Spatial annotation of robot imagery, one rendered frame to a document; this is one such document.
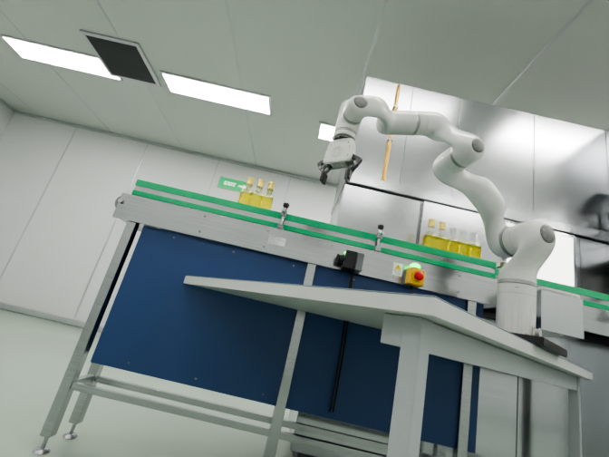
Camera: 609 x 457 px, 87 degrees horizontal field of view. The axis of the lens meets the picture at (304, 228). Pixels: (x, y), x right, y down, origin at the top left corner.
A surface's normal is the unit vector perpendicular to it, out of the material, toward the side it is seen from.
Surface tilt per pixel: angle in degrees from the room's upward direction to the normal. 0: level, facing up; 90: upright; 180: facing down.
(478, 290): 90
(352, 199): 90
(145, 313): 90
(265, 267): 90
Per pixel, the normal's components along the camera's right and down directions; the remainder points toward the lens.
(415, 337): -0.72, -0.36
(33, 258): 0.06, -0.29
